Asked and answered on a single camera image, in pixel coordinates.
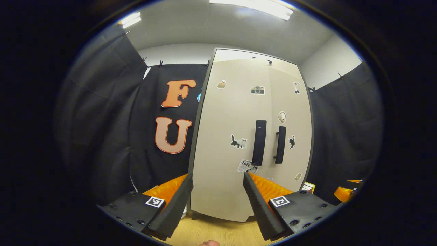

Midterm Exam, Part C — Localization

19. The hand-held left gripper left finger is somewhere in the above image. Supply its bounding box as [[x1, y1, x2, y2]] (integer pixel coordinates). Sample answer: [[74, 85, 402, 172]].
[[96, 173, 194, 241]]

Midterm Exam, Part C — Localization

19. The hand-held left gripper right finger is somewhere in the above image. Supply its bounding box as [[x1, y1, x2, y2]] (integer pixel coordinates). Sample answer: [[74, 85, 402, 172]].
[[243, 171, 337, 242]]

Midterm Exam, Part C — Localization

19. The white shoe cabinet door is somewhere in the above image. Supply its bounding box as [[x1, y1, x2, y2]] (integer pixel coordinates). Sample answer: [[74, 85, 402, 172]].
[[268, 63, 313, 192], [190, 59, 273, 223]]

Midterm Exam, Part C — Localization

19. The white shoe cabinet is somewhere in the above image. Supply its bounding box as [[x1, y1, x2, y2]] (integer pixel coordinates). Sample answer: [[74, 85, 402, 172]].
[[188, 48, 314, 222]]

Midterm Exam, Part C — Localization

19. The black backdrop cloth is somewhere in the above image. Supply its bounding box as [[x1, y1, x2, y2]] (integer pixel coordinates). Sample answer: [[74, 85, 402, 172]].
[[55, 31, 209, 205], [307, 61, 384, 205]]

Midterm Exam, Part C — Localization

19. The small ceiling light panel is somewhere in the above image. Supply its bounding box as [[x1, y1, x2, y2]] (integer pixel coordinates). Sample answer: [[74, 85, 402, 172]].
[[118, 12, 142, 29]]

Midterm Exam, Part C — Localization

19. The large ceiling light panel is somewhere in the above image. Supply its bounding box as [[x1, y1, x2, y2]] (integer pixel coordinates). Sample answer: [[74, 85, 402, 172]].
[[209, 0, 294, 21]]

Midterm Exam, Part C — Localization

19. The black door handle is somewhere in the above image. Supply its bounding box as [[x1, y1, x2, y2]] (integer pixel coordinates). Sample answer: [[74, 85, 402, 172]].
[[273, 126, 287, 164]]

